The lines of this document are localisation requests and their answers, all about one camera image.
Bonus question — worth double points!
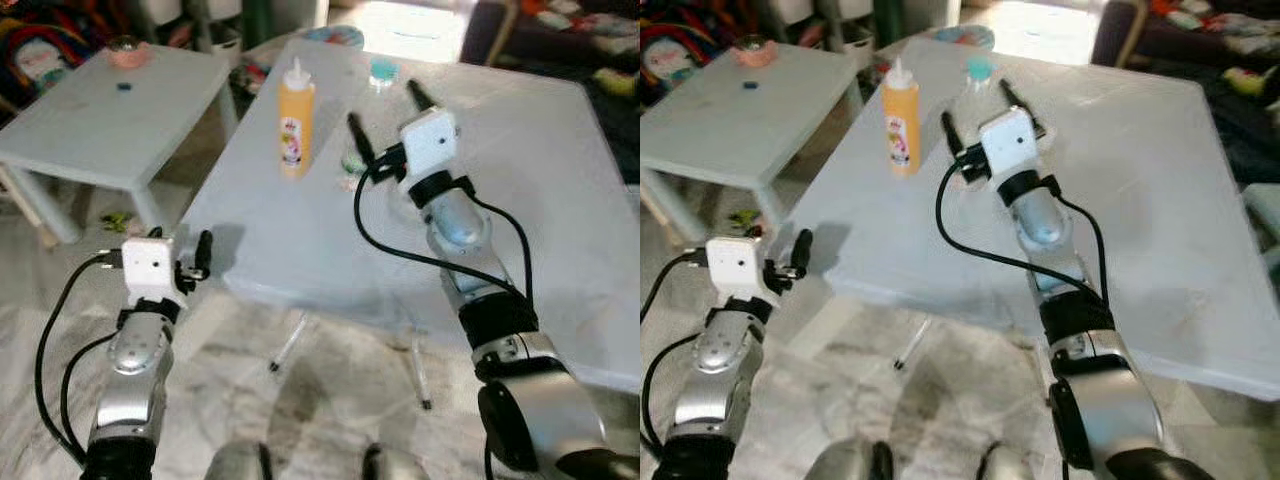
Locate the dark sofa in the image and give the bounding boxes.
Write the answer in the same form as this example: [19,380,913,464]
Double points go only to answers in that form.
[458,0,641,186]
[1090,0,1280,186]

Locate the clear bottle with teal cap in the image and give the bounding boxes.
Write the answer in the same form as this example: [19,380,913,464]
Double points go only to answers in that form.
[340,57,403,191]
[950,57,1001,151]

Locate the pink bowl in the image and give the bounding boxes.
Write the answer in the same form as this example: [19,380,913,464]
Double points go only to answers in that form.
[107,36,154,70]
[732,36,779,69]

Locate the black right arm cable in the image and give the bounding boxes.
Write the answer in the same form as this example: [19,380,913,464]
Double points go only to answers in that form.
[935,160,1111,306]
[353,160,536,306]

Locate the colourful cushion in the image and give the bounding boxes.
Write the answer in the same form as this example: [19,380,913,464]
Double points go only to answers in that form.
[0,18,99,101]
[640,20,713,106]

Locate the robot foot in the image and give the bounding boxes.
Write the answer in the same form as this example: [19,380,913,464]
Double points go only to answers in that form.
[805,440,896,480]
[362,444,433,480]
[205,440,273,480]
[978,442,1041,480]

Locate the orange sauce squeeze bottle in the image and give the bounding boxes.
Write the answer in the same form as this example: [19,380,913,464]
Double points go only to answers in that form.
[277,57,317,182]
[880,57,923,179]

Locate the large white table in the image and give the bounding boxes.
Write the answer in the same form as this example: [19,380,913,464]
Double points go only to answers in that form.
[178,38,641,396]
[770,38,1280,401]

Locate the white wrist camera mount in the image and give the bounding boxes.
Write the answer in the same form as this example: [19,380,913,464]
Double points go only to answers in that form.
[398,108,461,189]
[122,237,188,304]
[978,107,1041,183]
[705,236,779,306]

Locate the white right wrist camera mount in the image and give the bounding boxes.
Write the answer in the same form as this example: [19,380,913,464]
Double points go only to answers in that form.
[398,108,461,189]
[978,107,1041,183]

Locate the small white table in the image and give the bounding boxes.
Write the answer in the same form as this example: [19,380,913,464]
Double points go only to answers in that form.
[0,42,241,246]
[640,45,863,241]

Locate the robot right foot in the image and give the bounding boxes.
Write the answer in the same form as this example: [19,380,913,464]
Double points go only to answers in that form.
[978,442,1041,480]
[362,444,433,480]

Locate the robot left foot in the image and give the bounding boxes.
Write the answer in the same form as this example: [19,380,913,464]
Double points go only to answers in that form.
[205,440,273,480]
[805,440,896,480]

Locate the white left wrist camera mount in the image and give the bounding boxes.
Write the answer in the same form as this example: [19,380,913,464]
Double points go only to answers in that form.
[705,236,779,306]
[122,237,188,304]

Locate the teal plate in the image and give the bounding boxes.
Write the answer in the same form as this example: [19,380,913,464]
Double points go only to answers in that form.
[935,25,996,51]
[304,26,365,50]

